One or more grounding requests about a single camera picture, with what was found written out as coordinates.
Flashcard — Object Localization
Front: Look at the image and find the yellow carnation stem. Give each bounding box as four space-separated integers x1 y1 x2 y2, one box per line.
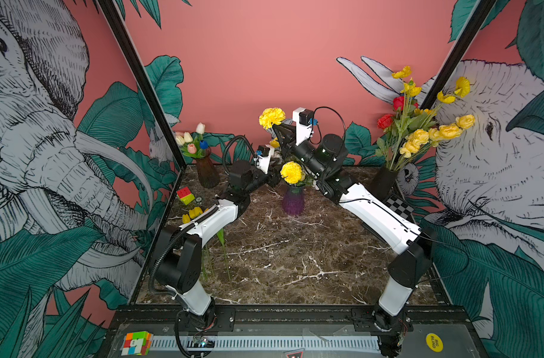
258 107 286 130

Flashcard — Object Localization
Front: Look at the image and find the purple glass vase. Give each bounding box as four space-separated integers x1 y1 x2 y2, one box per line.
282 186 305 216

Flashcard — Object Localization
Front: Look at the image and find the brown ribbed glass vase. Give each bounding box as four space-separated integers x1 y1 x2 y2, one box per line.
195 149 220 189

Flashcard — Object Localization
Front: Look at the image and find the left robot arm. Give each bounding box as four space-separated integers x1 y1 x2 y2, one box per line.
148 161 281 317

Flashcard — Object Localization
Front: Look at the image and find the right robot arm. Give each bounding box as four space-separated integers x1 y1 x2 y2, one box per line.
273 123 436 332

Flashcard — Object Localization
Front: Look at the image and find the white tulip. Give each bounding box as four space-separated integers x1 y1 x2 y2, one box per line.
196 122 206 135

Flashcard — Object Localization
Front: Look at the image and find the red yellow cube block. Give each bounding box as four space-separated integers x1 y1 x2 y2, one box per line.
176 186 196 205

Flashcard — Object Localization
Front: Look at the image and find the cream tulip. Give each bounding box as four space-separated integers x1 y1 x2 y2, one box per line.
183 132 194 143

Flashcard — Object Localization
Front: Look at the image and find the yellow flower bouquet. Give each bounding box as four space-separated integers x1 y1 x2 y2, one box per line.
376 66 476 172

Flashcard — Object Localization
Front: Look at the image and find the checkerboard calibration plate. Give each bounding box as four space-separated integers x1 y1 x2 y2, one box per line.
384 195 414 223

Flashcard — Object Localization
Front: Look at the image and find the rubiks cube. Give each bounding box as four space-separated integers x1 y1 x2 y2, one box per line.
121 331 154 356

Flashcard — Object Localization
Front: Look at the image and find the yellow round sticker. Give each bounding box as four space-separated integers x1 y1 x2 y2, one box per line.
426 333 444 353

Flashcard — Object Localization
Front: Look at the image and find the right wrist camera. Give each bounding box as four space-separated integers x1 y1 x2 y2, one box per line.
292 107 315 146

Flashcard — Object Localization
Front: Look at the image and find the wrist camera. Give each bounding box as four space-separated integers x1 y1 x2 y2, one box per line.
292 107 315 146
255 144 275 174

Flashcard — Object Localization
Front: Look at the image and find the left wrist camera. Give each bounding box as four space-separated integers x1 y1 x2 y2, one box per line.
255 144 275 174

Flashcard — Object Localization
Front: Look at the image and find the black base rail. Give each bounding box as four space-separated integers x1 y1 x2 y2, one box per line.
109 304 468 334

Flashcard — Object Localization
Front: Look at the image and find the white ribbed cable duct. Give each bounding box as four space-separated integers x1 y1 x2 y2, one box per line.
150 335 382 353

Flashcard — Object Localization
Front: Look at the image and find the black left frame post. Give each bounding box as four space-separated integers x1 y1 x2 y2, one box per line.
97 0 187 171

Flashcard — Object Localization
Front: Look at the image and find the black frame post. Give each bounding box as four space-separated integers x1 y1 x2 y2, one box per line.
97 0 187 171
421 0 497 109

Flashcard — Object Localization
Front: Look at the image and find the black right frame post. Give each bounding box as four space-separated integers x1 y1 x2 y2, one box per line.
421 0 497 109

